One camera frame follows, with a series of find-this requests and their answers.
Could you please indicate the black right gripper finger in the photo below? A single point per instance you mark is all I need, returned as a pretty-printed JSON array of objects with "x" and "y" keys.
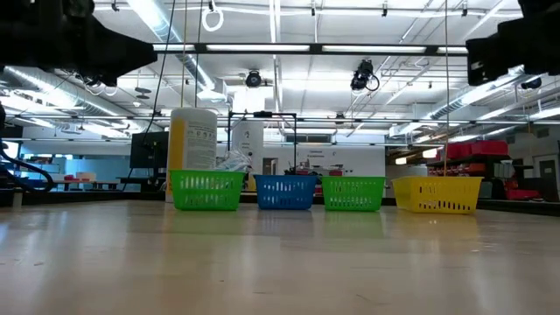
[{"x": 494, "y": 57}]

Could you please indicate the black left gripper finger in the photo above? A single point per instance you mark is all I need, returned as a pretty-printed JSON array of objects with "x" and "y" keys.
[{"x": 122, "y": 50}]

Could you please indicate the blue white toothbrush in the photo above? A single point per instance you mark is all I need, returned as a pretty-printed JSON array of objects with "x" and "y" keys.
[
  {"x": 225, "y": 165},
  {"x": 245, "y": 166}
]

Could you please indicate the teal white toothbrush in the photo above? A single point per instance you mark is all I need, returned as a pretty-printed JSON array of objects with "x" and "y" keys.
[{"x": 238, "y": 159}]

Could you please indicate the large red storage bin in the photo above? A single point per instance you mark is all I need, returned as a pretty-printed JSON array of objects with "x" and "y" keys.
[{"x": 481, "y": 149}]

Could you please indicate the black monitor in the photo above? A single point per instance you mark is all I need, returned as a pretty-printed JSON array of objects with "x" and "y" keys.
[{"x": 149, "y": 151}]

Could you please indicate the white yellow wipes canister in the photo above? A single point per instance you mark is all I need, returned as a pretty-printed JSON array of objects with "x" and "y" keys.
[{"x": 192, "y": 140}]

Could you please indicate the small red storage bin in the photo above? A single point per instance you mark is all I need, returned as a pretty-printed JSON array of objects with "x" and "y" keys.
[{"x": 522, "y": 194}]

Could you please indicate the yellow plastic slotted basket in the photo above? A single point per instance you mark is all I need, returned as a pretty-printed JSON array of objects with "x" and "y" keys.
[{"x": 437, "y": 194}]

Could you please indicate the green plastic slotted basket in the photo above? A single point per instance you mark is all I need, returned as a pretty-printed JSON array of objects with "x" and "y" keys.
[
  {"x": 352, "y": 192},
  {"x": 205, "y": 190}
]

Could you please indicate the black overhead light bar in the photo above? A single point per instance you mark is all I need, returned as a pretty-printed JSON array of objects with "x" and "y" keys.
[{"x": 316, "y": 48}]

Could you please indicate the blue plastic slotted basket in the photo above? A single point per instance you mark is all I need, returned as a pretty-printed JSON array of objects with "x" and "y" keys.
[{"x": 284, "y": 192}]

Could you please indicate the silver ceiling air duct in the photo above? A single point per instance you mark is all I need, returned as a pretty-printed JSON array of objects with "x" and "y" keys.
[
  {"x": 52, "y": 94},
  {"x": 455, "y": 106}
]

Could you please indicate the black hanging camera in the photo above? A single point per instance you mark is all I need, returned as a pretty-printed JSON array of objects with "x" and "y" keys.
[
  {"x": 363, "y": 74},
  {"x": 254, "y": 79}
]

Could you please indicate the black background stand frame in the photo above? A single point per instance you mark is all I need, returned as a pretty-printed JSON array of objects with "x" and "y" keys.
[{"x": 262, "y": 114}]

